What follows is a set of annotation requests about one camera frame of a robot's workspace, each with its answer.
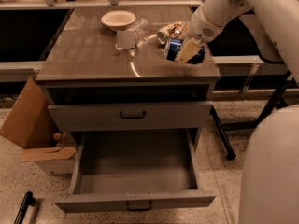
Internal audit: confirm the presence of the open cardboard box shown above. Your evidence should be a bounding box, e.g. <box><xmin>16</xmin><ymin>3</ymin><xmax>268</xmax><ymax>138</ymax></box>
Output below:
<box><xmin>0</xmin><ymin>78</ymin><xmax>77</xmax><ymax>175</ymax></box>

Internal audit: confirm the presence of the closed grey top drawer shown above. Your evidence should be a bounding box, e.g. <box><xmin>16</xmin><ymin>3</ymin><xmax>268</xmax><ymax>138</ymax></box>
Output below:
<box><xmin>48</xmin><ymin>102</ymin><xmax>211</xmax><ymax>132</ymax></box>

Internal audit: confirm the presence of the gold crumpled can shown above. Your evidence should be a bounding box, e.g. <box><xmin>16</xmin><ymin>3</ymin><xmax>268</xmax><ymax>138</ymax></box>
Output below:
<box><xmin>157</xmin><ymin>21</ymin><xmax>188</xmax><ymax>45</ymax></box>

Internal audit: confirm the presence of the black chair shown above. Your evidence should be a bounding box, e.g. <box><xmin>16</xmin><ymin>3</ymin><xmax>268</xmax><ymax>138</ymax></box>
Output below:
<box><xmin>208</xmin><ymin>11</ymin><xmax>292</xmax><ymax>160</ymax></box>

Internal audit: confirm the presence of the open grey middle drawer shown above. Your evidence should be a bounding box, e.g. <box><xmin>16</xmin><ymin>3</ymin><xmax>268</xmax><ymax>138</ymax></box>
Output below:
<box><xmin>55</xmin><ymin>129</ymin><xmax>216</xmax><ymax>213</ymax></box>

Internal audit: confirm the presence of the white bowl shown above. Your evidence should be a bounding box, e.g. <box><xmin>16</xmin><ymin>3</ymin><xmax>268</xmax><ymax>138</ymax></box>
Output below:
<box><xmin>101</xmin><ymin>10</ymin><xmax>136</xmax><ymax>31</ymax></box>

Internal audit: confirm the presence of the clear plastic water bottle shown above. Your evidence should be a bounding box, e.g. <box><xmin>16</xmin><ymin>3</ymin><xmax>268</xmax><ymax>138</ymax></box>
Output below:
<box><xmin>115</xmin><ymin>18</ymin><xmax>150</xmax><ymax>50</ymax></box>

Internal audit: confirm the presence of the black bar on floor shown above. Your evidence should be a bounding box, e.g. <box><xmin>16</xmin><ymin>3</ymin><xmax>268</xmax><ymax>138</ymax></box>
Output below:
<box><xmin>13</xmin><ymin>191</ymin><xmax>36</xmax><ymax>224</ymax></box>

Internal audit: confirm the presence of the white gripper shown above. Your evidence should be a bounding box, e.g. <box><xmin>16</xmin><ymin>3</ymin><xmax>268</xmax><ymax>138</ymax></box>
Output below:
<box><xmin>170</xmin><ymin>5</ymin><xmax>223</xmax><ymax>63</ymax></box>

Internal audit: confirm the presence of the grey drawer cabinet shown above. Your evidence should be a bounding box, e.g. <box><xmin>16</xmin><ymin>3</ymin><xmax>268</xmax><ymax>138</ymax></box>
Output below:
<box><xmin>36</xmin><ymin>5</ymin><xmax>220</xmax><ymax>143</ymax></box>

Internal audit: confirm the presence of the blue pepsi can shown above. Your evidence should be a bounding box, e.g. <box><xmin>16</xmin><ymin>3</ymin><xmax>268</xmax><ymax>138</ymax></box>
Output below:
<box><xmin>164</xmin><ymin>38</ymin><xmax>206</xmax><ymax>64</ymax></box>

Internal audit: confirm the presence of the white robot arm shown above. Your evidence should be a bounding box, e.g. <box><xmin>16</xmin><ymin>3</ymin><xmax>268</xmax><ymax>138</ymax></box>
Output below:
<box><xmin>176</xmin><ymin>0</ymin><xmax>299</xmax><ymax>224</ymax></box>

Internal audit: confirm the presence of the small orange ball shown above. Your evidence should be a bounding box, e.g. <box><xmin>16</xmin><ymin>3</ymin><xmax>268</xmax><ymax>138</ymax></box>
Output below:
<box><xmin>53</xmin><ymin>133</ymin><xmax>62</xmax><ymax>142</ymax></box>

